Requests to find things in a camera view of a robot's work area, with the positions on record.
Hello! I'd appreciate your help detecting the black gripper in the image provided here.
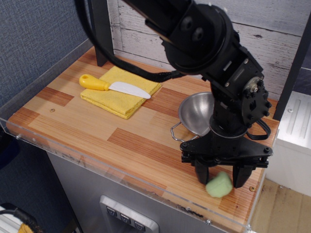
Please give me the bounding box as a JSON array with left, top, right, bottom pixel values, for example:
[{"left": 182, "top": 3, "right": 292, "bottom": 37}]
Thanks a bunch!
[{"left": 180, "top": 131, "right": 273, "bottom": 188}]

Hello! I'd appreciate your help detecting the green plush broccoli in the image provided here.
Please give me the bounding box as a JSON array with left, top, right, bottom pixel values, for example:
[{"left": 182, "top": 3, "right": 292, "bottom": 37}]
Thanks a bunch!
[{"left": 206, "top": 171, "right": 233, "bottom": 198}]

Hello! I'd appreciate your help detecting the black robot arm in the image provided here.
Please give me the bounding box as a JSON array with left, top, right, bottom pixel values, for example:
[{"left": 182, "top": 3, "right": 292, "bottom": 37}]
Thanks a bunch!
[{"left": 128, "top": 0, "right": 272, "bottom": 188}]

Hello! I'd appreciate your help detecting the silver dispenser panel with buttons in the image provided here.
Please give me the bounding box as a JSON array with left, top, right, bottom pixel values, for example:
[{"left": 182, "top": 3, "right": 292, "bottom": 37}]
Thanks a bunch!
[{"left": 100, "top": 195, "right": 159, "bottom": 233}]

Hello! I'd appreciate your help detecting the yellow folded cloth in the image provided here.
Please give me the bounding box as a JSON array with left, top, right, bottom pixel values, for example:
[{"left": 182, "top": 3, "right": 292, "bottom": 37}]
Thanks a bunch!
[{"left": 80, "top": 67, "right": 161, "bottom": 119}]

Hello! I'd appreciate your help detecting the silver toy fridge cabinet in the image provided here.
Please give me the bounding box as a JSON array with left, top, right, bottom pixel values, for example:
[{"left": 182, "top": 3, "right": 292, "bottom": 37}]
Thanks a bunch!
[{"left": 49, "top": 153, "right": 247, "bottom": 233}]

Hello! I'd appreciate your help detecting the yellow object bottom left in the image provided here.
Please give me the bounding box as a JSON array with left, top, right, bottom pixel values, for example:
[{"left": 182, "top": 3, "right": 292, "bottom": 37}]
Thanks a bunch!
[{"left": 17, "top": 223, "right": 33, "bottom": 233}]

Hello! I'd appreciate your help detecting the metal bowl with handles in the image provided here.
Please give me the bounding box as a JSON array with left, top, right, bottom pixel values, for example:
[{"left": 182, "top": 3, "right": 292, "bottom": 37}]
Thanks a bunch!
[{"left": 171, "top": 92, "right": 214, "bottom": 142}]

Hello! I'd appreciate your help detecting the white aluminium rail block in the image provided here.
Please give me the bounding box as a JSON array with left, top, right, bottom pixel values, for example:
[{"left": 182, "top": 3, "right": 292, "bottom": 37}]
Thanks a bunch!
[{"left": 266, "top": 91, "right": 311, "bottom": 196}]

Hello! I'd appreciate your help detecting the black vertical post right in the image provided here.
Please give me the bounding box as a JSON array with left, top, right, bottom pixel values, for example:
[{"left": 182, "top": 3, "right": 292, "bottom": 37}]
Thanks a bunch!
[{"left": 273, "top": 15, "right": 311, "bottom": 121}]

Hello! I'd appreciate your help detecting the black vertical post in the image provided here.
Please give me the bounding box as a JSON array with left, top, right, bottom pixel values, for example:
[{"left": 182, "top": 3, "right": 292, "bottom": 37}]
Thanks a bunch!
[
  {"left": 87, "top": 0, "right": 113, "bottom": 53},
  {"left": 273, "top": 15, "right": 311, "bottom": 121}
]

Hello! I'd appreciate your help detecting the yellow handled white toy knife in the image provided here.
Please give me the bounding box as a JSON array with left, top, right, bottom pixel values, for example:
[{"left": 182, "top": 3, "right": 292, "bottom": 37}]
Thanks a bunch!
[{"left": 79, "top": 74, "right": 151, "bottom": 99}]

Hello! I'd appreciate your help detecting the black vertical post left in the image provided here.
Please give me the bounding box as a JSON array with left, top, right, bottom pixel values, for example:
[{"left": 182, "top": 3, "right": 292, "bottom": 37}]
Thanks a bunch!
[{"left": 87, "top": 0, "right": 113, "bottom": 53}]

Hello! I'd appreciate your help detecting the black braided cable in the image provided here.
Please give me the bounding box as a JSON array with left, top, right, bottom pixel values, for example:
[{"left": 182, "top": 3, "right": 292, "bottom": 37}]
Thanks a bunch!
[{"left": 74, "top": 0, "right": 185, "bottom": 83}]

